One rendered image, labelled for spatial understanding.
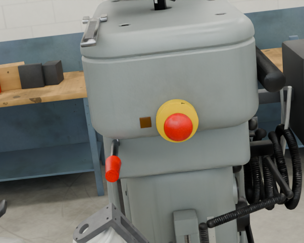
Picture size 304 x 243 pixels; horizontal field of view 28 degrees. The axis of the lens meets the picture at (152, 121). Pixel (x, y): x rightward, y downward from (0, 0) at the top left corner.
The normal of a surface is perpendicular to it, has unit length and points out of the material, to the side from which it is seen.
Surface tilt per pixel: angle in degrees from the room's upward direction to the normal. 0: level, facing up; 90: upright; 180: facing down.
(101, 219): 32
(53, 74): 90
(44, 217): 0
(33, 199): 0
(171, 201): 90
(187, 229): 90
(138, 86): 90
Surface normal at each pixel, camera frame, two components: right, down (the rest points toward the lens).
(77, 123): 0.03, 0.31
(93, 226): -0.59, -0.70
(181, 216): -0.11, -0.94
